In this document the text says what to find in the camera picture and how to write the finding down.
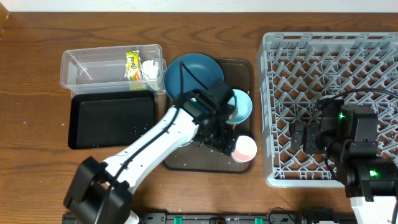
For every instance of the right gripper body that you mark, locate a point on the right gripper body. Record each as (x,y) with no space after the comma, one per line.
(311,140)

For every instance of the black plastic tray bin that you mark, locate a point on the black plastic tray bin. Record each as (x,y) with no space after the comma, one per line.
(110,119)

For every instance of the grey dishwasher rack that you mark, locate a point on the grey dishwasher rack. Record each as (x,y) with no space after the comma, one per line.
(298,68)

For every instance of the dark brown serving tray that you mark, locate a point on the dark brown serving tray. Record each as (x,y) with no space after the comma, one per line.
(239,74)

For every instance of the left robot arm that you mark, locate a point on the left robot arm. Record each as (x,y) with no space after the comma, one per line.
(102,192)

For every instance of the white tissue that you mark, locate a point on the white tissue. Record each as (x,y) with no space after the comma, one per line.
(150,70)

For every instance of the white pink cup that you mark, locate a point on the white pink cup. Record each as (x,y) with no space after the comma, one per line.
(245,149)

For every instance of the clear plastic waste bin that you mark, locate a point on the clear plastic waste bin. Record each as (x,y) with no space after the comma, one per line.
(102,69)

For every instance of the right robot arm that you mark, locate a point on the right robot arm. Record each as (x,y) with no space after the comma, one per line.
(346,135)

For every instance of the dark blue plate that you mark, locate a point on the dark blue plate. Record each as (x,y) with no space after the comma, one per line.
(203,67)

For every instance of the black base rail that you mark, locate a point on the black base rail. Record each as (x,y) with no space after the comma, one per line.
(161,218)

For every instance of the yellow green snack wrapper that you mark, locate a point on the yellow green snack wrapper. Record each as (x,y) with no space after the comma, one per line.
(133,66)

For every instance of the light blue bowl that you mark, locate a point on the light blue bowl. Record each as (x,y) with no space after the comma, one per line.
(242,105)

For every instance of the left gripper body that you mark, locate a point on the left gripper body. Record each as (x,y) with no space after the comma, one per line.
(217,139)

